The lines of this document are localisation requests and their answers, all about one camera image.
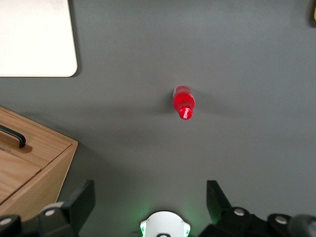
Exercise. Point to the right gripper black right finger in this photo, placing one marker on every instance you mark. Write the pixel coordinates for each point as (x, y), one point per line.
(222, 214)

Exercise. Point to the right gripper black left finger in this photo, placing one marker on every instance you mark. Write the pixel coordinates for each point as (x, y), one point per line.
(74, 209)

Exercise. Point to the wooden drawer with recessed edge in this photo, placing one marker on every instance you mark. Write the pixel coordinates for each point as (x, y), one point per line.
(39, 151)

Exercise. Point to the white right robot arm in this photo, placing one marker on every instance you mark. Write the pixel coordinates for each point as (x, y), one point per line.
(164, 223)

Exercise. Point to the wooden drawer cabinet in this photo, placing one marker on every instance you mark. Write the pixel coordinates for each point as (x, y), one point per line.
(14, 175)

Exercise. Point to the wooden drawer front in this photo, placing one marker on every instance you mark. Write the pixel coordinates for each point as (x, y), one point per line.
(56, 139)

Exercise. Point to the red bottle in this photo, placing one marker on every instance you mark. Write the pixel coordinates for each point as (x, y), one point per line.
(184, 101)

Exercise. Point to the beige plastic tray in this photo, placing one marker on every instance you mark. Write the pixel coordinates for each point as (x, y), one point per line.
(34, 37)

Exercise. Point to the yellow lemon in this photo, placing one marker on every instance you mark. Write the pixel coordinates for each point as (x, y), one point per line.
(313, 14)

